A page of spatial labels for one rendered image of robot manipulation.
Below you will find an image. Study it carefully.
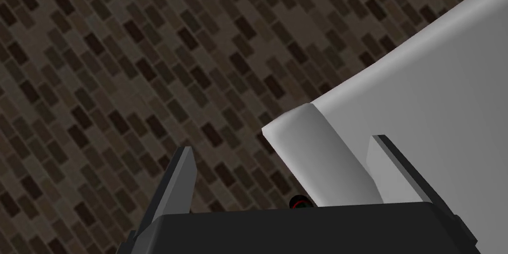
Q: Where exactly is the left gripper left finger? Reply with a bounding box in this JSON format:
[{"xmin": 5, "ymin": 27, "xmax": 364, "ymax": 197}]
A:
[{"xmin": 134, "ymin": 146, "xmax": 198, "ymax": 237}]

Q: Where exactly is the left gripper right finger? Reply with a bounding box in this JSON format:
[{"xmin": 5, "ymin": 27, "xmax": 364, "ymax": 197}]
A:
[{"xmin": 365, "ymin": 134, "xmax": 457, "ymax": 218}]

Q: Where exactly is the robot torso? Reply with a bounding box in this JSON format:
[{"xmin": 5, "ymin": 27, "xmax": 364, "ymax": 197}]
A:
[{"xmin": 261, "ymin": 0, "xmax": 508, "ymax": 254}]

